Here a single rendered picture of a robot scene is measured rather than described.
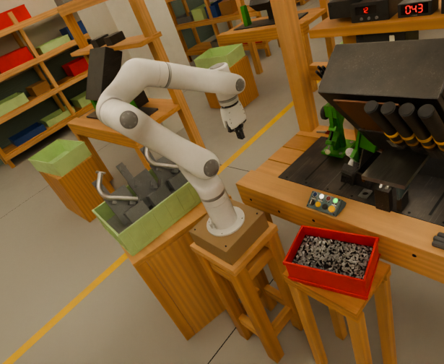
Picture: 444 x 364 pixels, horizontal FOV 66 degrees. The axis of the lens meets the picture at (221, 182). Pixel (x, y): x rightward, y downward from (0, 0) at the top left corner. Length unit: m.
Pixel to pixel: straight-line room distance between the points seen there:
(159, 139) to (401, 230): 0.98
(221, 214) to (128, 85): 0.68
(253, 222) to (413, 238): 0.64
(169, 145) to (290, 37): 1.01
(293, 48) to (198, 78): 0.84
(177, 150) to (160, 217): 0.75
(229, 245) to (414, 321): 1.22
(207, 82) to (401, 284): 1.75
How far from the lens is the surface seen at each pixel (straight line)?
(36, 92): 7.38
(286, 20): 1.99
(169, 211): 2.00
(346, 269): 1.41
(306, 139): 2.18
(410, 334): 2.29
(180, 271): 2.13
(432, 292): 2.44
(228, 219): 1.57
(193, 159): 1.33
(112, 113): 1.16
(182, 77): 1.29
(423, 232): 1.50
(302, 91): 2.12
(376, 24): 1.61
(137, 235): 1.96
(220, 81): 1.30
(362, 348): 1.63
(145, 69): 1.22
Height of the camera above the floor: 1.99
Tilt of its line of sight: 33 degrees down
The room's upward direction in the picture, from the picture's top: 23 degrees counter-clockwise
